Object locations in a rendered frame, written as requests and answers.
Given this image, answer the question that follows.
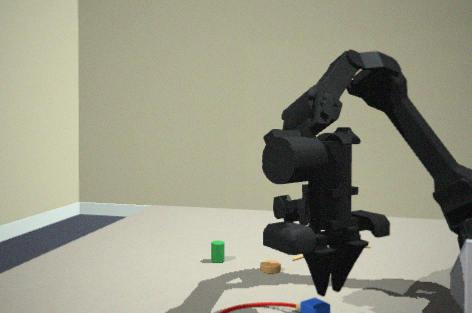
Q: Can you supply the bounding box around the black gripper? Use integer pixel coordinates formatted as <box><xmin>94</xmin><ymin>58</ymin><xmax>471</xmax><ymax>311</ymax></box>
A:
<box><xmin>263</xmin><ymin>179</ymin><xmax>390</xmax><ymax>296</ymax></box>

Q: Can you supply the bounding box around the round wooden disc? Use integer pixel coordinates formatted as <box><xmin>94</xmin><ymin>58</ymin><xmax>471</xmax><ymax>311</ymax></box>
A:
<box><xmin>260</xmin><ymin>260</ymin><xmax>281</xmax><ymax>274</ymax></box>

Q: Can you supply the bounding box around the green cylinder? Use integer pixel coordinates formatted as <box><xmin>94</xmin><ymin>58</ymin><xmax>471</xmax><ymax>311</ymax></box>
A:
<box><xmin>211</xmin><ymin>240</ymin><xmax>225</xmax><ymax>263</ymax></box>

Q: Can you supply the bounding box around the red string with pale wooden stick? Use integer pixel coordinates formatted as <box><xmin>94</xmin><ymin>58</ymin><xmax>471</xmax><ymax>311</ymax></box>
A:
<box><xmin>219</xmin><ymin>302</ymin><xmax>300</xmax><ymax>313</ymax></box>

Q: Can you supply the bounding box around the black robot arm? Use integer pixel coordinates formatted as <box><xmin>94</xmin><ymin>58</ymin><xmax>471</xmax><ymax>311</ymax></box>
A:
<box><xmin>262</xmin><ymin>50</ymin><xmax>472</xmax><ymax>251</ymax></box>

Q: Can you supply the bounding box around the blue block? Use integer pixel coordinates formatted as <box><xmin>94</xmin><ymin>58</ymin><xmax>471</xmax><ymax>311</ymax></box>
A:
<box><xmin>300</xmin><ymin>297</ymin><xmax>330</xmax><ymax>313</ymax></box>

